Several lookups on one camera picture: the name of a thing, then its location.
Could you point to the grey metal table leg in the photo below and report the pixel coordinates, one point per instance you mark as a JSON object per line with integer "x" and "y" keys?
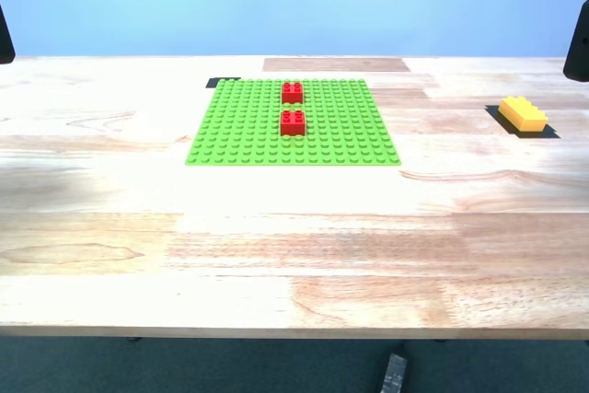
{"x": 393, "y": 372}

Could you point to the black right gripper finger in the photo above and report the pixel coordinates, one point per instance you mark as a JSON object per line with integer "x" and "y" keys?
{"x": 580, "y": 57}

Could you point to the black tape rectangle outline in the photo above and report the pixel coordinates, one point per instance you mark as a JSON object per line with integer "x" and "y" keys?
{"x": 552, "y": 135}

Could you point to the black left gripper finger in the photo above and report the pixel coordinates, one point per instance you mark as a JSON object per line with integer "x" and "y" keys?
{"x": 5, "y": 43}

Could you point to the red building brick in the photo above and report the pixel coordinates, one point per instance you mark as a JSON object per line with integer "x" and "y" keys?
{"x": 292, "y": 96}
{"x": 293, "y": 126}

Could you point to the green studded baseplate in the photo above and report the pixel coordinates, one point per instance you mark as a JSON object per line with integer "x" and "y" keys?
{"x": 239, "y": 135}

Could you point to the yellow building brick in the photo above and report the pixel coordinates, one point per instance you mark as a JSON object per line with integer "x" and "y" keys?
{"x": 522, "y": 117}

